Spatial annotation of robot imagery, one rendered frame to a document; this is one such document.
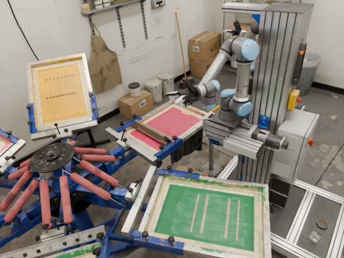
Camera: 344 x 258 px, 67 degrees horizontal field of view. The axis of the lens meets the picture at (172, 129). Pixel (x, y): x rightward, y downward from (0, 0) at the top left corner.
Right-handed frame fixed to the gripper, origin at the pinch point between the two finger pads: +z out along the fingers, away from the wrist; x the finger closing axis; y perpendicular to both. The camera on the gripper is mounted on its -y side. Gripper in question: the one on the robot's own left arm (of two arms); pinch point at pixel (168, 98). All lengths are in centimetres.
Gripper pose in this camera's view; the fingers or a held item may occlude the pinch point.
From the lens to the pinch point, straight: 153.8
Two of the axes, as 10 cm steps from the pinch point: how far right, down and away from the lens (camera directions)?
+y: 1.5, 8.6, 4.9
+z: -8.8, 3.4, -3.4
